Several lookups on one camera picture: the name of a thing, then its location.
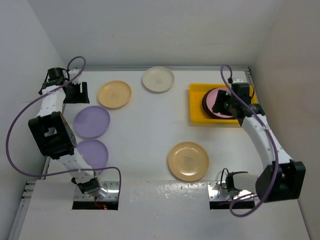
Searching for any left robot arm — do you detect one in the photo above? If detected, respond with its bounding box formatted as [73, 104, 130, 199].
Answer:
[28, 67, 108, 200]

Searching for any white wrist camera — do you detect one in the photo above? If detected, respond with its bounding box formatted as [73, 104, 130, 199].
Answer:
[66, 69, 82, 86]
[232, 78, 245, 84]

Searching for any orange plate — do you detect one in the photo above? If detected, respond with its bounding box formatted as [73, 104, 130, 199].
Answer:
[97, 80, 132, 109]
[167, 141, 210, 182]

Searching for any purple plate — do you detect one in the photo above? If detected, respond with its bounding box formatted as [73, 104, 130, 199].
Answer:
[76, 139, 109, 169]
[73, 105, 111, 139]

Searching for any metal base plate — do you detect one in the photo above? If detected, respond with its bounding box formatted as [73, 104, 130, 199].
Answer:
[207, 180, 255, 202]
[74, 181, 120, 202]

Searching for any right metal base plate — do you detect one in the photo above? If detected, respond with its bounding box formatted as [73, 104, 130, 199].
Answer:
[207, 180, 255, 202]

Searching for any steel plate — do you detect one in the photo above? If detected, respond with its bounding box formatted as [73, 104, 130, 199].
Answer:
[201, 87, 241, 120]

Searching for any yellow plastic bin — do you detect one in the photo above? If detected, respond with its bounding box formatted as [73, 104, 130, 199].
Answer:
[188, 83, 259, 127]

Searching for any cream white plate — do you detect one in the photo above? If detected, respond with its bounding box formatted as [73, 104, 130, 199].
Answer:
[142, 66, 175, 93]

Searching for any black cable right base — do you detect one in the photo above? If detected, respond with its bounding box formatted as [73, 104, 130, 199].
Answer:
[219, 167, 231, 191]

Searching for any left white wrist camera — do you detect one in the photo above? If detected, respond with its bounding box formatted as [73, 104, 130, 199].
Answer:
[66, 69, 82, 86]

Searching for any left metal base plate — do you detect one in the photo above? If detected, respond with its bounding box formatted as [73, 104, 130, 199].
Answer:
[74, 181, 120, 202]

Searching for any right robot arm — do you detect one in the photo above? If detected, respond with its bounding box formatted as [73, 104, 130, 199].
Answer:
[212, 82, 306, 202]

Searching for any pink plate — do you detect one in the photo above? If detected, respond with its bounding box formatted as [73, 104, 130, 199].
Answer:
[204, 87, 236, 119]

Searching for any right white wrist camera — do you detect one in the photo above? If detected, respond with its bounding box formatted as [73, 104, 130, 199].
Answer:
[232, 78, 245, 84]

